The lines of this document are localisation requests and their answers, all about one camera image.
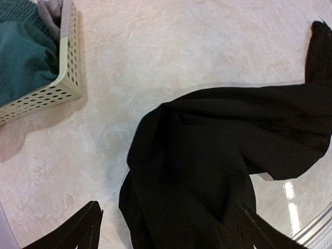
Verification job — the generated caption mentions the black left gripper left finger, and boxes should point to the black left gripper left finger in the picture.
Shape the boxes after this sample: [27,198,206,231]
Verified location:
[25,201,103,249]

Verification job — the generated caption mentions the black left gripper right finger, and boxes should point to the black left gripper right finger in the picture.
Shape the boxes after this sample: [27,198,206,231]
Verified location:
[237,202,306,249]

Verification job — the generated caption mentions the black trousers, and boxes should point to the black trousers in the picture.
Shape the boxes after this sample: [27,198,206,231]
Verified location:
[119,21,331,248]

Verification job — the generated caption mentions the cream perforated plastic basket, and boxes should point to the cream perforated plastic basket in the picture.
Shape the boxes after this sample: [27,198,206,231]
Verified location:
[1,1,82,125]

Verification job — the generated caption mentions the teal green garment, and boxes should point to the teal green garment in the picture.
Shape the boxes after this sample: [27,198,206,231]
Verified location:
[1,1,59,105]

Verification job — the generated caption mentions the grey garment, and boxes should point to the grey garment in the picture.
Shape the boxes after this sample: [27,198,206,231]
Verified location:
[37,0,63,42]

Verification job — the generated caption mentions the aluminium front rail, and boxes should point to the aluminium front rail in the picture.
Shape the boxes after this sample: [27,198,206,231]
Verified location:
[292,203,332,249]

